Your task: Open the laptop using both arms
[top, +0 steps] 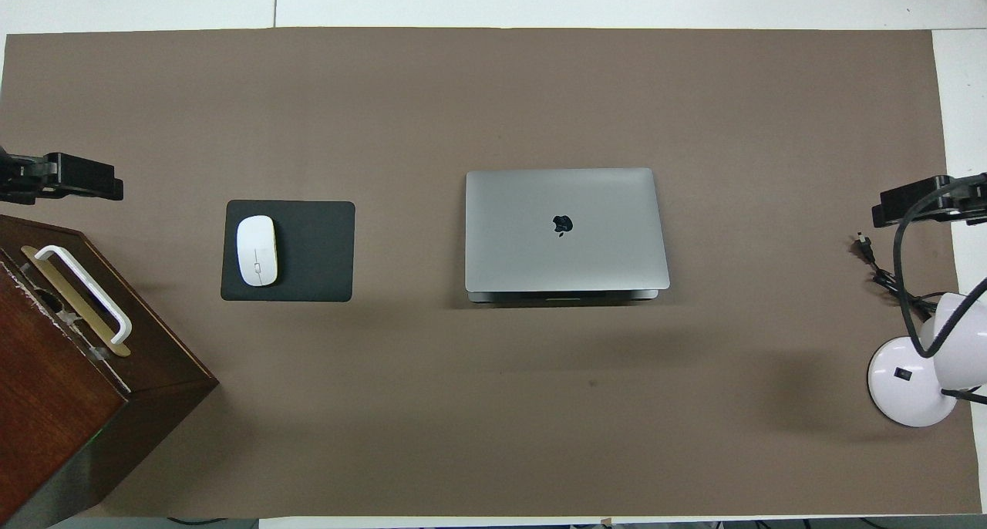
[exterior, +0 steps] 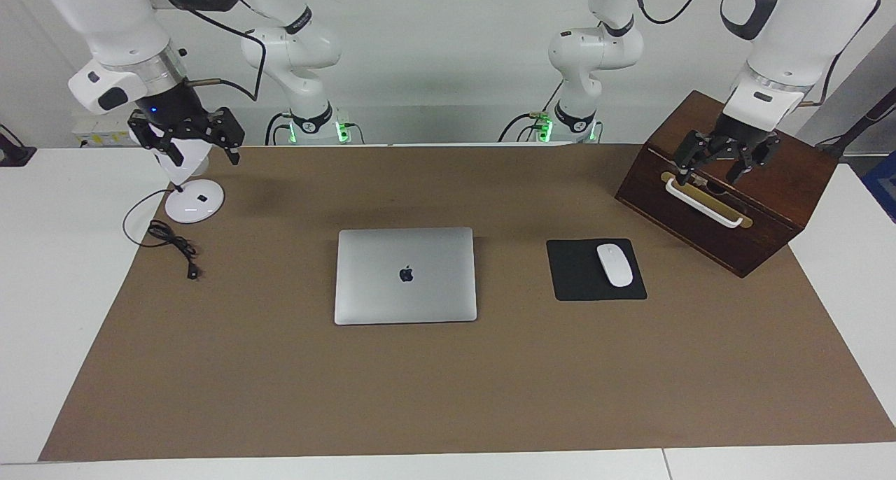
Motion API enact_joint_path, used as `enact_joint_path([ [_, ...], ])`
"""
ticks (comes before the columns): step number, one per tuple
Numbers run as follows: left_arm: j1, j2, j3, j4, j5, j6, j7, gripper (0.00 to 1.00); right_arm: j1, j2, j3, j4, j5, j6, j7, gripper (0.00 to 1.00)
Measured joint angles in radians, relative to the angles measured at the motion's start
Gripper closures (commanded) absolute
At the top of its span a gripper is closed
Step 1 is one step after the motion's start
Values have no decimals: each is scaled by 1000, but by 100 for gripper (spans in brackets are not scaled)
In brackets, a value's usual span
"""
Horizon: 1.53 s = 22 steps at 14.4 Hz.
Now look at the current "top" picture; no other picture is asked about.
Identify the white computer mouse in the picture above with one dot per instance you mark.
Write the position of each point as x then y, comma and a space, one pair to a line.
256, 250

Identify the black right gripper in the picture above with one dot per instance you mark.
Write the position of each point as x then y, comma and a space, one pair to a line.
973, 197

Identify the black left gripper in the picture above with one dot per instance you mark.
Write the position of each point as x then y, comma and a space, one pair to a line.
23, 176

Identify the black mouse pad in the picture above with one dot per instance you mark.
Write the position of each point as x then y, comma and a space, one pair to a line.
316, 251

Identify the brown table mat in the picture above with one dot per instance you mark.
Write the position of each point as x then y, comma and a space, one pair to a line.
463, 398

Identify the silver grey laptop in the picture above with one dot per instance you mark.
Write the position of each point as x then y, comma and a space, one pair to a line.
524, 228

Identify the white desk lamp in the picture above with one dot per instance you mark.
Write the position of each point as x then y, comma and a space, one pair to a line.
902, 390

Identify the dark brown wooden box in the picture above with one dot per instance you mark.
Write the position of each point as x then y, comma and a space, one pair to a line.
54, 406

